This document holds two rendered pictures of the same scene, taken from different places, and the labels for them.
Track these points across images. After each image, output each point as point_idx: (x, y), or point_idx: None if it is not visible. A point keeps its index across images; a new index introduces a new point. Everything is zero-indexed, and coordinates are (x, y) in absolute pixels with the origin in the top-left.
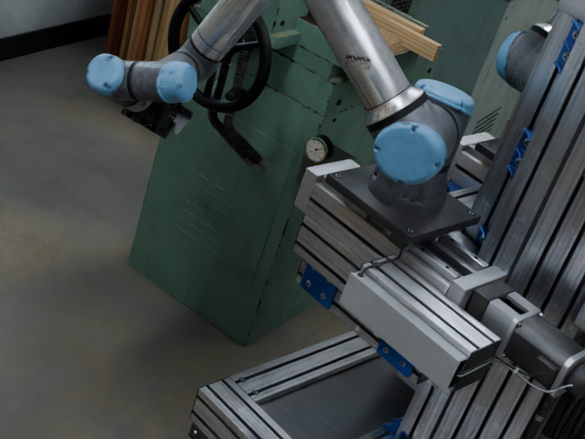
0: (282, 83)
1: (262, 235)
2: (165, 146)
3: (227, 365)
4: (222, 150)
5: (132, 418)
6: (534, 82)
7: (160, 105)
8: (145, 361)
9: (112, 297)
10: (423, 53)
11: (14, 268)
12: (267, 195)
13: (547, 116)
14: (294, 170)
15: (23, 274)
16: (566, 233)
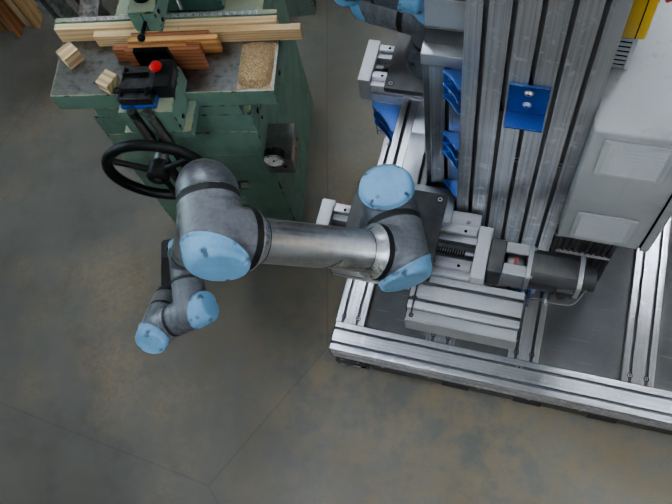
0: (208, 128)
1: (267, 194)
2: (153, 185)
3: None
4: None
5: (292, 357)
6: (432, 106)
7: None
8: (262, 306)
9: None
10: (291, 37)
11: (133, 309)
12: (252, 178)
13: (464, 140)
14: (261, 161)
15: (142, 309)
16: (520, 188)
